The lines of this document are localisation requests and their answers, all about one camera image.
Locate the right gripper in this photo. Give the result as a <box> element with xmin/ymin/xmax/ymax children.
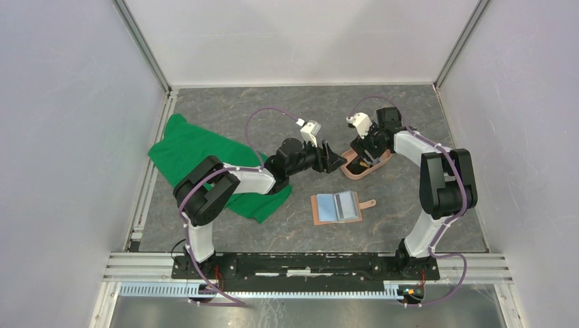
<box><xmin>350</xmin><ymin>120</ymin><xmax>386</xmax><ymax>165</ymax></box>

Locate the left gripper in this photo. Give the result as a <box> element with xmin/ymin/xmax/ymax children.
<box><xmin>287</xmin><ymin>136</ymin><xmax>348</xmax><ymax>177</ymax></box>

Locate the pink oval tray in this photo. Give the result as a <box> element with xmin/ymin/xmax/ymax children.
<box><xmin>340</xmin><ymin>149</ymin><xmax>391</xmax><ymax>180</ymax></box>

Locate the tan leather card holder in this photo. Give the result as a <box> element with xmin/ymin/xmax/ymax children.
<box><xmin>311</xmin><ymin>191</ymin><xmax>377</xmax><ymax>226</ymax></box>

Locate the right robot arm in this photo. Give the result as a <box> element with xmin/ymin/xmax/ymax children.
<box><xmin>344</xmin><ymin>107</ymin><xmax>477</xmax><ymax>279</ymax></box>

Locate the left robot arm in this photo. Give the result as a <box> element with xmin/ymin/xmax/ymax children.
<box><xmin>173</xmin><ymin>138</ymin><xmax>347</xmax><ymax>279</ymax></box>

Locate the dark green VIP card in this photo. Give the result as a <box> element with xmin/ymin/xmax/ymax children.
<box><xmin>346</xmin><ymin>161</ymin><xmax>369</xmax><ymax>175</ymax></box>

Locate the green cloth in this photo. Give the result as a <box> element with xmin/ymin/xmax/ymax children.
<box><xmin>148</xmin><ymin>114</ymin><xmax>292</xmax><ymax>223</ymax></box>

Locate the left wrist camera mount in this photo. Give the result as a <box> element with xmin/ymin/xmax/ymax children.
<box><xmin>296</xmin><ymin>118</ymin><xmax>322</xmax><ymax>147</ymax></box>

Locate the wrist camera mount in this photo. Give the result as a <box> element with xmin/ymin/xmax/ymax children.
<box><xmin>296</xmin><ymin>118</ymin><xmax>322</xmax><ymax>147</ymax></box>
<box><xmin>346</xmin><ymin>112</ymin><xmax>373</xmax><ymax>139</ymax></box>

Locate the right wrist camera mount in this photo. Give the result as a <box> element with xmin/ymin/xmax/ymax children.
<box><xmin>346</xmin><ymin>112</ymin><xmax>373</xmax><ymax>139</ymax></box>

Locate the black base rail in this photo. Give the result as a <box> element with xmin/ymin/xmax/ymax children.
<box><xmin>171</xmin><ymin>252</ymin><xmax>440</xmax><ymax>292</ymax></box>

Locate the slotted cable duct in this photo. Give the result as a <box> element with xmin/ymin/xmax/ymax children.
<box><xmin>119</xmin><ymin>282</ymin><xmax>403</xmax><ymax>300</ymax></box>

